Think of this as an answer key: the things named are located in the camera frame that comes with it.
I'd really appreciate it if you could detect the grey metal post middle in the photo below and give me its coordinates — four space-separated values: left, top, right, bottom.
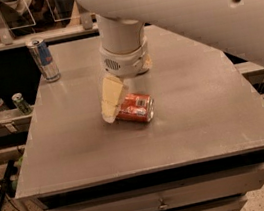
75 0 93 30

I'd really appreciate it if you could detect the black tripod stand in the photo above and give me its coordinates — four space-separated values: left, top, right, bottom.
0 160 18 211

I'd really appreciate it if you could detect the blue silver red bull can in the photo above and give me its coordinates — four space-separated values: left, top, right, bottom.
25 37 61 82

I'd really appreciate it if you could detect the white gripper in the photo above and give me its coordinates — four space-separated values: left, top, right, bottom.
99 38 152 124

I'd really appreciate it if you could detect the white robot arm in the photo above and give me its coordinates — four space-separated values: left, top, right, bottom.
76 0 264 77

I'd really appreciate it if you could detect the small green can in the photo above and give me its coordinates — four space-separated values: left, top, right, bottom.
12 93 32 115

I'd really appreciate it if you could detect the upper grey drawer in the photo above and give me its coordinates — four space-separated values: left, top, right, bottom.
49 163 264 211

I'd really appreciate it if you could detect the red coke can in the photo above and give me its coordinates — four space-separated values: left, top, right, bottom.
117 93 154 123

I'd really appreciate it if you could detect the grey drawer cabinet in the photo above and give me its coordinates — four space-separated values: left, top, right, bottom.
16 26 264 211

